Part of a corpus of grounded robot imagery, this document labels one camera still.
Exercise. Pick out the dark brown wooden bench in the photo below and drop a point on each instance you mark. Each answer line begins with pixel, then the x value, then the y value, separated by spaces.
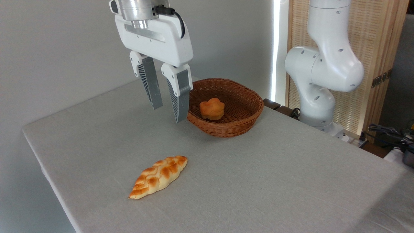
pixel 273 105

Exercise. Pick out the braided golden bread loaf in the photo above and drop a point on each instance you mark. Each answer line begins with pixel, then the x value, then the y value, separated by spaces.
pixel 158 176

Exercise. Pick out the grey tablecloth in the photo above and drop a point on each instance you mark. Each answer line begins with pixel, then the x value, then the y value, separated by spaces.
pixel 226 181

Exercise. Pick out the wooden slatted folding screen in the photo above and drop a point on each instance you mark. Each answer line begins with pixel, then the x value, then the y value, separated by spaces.
pixel 372 38

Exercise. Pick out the dark metal screen hinge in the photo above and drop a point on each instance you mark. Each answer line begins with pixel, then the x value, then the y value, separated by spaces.
pixel 381 78

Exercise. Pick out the flower-shaped orange bun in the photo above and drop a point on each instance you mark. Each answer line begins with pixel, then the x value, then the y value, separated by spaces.
pixel 212 109

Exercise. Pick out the brown wicker basket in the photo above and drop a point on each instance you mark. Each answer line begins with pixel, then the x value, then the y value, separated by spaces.
pixel 239 123

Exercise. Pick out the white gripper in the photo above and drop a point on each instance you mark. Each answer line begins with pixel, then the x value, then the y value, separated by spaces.
pixel 168 42

